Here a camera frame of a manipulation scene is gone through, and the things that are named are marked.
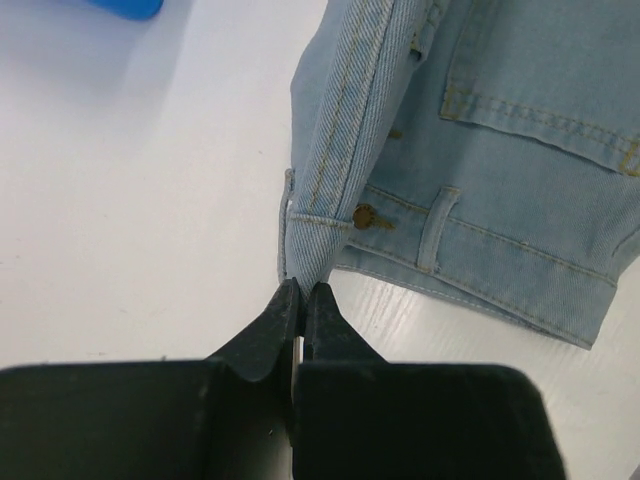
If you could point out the light denim skirt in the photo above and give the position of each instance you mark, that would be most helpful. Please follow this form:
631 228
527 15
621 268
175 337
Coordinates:
484 152

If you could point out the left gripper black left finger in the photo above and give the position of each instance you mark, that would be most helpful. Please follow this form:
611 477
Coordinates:
223 417

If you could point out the blue plastic bin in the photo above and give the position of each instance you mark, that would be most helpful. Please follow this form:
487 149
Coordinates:
137 10

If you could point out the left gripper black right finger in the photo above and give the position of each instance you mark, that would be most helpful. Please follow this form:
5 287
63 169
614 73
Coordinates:
359 416

